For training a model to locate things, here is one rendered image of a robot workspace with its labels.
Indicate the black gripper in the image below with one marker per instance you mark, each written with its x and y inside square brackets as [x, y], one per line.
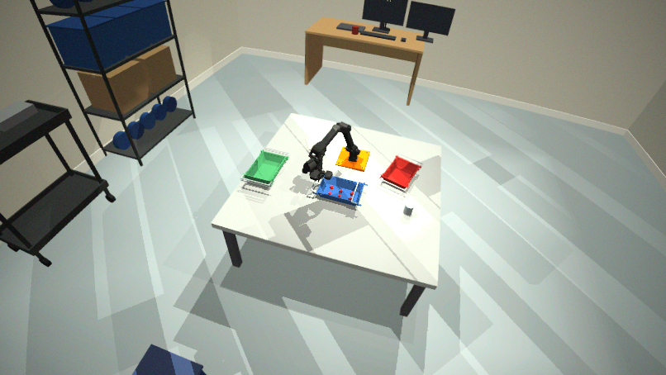
[328, 174]

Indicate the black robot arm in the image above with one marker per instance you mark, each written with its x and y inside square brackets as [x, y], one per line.
[319, 149]

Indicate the blue plastic tray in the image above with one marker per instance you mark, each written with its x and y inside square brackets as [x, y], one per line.
[347, 187]

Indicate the grey cylinder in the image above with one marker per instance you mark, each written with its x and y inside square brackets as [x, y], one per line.
[408, 208]

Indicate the red plastic tray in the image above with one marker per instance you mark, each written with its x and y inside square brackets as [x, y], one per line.
[400, 172]

